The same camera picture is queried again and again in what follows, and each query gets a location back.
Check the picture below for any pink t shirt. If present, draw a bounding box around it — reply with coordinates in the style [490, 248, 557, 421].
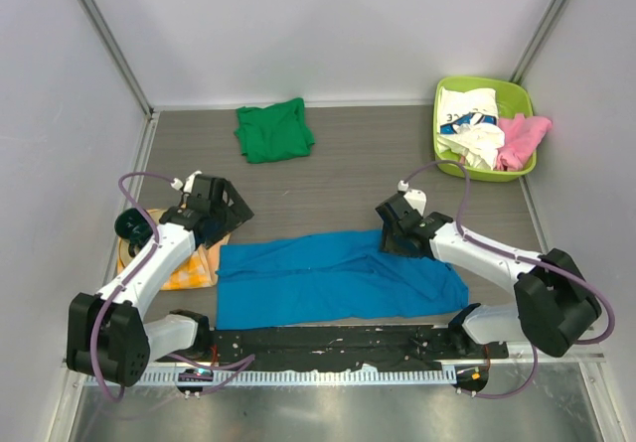
[496, 113, 553, 172]

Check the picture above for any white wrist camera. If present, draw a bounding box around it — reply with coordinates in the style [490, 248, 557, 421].
[170, 170, 202, 194]
[397, 180, 427, 217]

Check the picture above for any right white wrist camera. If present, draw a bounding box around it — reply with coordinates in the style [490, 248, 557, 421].
[397, 180, 427, 217]

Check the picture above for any beige round plate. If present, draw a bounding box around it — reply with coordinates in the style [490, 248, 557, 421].
[117, 230, 153, 273]

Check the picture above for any aluminium frame rail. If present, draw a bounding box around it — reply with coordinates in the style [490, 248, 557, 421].
[507, 343, 605, 363]

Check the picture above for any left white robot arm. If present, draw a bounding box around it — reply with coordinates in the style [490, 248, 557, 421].
[66, 171, 253, 387]

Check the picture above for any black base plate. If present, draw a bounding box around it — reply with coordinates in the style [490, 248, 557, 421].
[179, 325, 509, 372]

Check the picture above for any blue t shirt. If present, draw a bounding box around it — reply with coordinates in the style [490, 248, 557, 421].
[216, 230, 469, 330]

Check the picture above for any slotted white cable duct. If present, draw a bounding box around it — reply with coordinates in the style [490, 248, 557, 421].
[137, 366, 456, 387]

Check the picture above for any yellow checkered cloth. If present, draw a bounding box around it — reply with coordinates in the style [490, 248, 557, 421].
[147, 209, 232, 291]

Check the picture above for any dark teal cup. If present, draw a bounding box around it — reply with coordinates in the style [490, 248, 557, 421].
[114, 208, 152, 240]

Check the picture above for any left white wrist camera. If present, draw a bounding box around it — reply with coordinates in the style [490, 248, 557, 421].
[170, 170, 202, 194]

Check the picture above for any lime green plastic basin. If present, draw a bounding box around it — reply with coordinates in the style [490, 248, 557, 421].
[432, 76, 537, 182]

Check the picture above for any green folded t shirt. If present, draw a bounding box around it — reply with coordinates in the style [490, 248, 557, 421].
[235, 97, 315, 164]

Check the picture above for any white printed t shirt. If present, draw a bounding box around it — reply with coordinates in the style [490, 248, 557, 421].
[435, 87, 505, 171]

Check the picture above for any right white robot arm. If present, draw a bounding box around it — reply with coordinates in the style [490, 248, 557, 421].
[376, 191, 602, 358]

